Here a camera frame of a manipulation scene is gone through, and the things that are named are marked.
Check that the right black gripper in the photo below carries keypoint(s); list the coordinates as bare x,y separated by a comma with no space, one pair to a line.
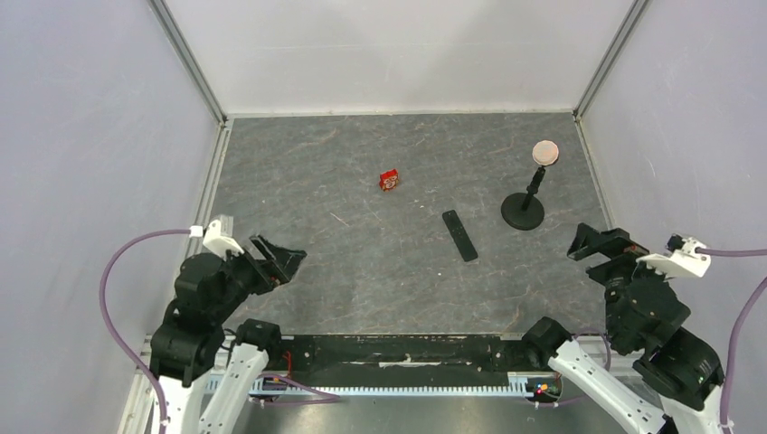
608,258

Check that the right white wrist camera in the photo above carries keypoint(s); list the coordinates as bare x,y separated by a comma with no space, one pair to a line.
682,260

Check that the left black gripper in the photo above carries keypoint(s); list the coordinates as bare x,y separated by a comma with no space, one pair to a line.
269,269

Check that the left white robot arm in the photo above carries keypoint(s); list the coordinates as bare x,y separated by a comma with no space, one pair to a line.
209,288

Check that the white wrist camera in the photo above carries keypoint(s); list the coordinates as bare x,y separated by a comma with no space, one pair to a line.
217,237
682,260

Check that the black remote control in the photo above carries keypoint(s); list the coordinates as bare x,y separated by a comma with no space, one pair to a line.
460,237

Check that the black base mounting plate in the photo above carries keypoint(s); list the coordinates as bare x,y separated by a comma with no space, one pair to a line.
392,361

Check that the red owl toy block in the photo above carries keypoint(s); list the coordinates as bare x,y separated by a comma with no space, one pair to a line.
389,180

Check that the white toothed cable rail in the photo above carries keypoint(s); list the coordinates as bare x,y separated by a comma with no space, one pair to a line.
516,388

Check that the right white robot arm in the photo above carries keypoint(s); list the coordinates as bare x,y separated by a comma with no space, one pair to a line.
643,315

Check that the black stand with round disc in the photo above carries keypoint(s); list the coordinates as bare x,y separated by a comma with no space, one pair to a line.
524,211

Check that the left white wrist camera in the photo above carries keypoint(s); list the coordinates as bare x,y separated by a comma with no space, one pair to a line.
217,237

